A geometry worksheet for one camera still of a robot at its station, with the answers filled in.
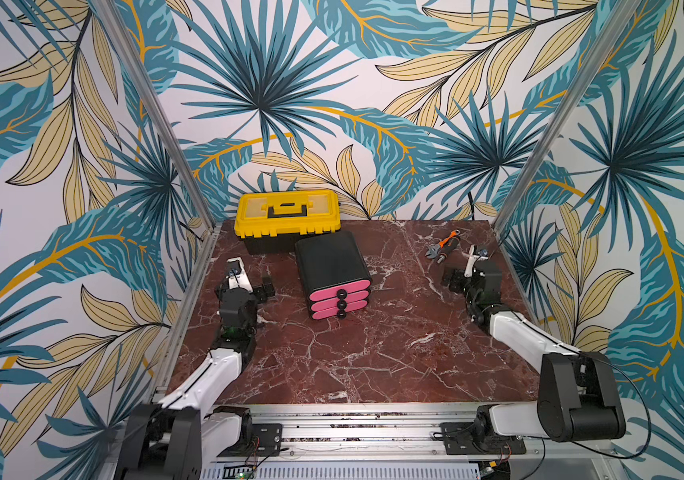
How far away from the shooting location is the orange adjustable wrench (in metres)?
1.12

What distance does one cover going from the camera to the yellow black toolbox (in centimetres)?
100

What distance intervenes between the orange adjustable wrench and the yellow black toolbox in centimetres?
Result: 37
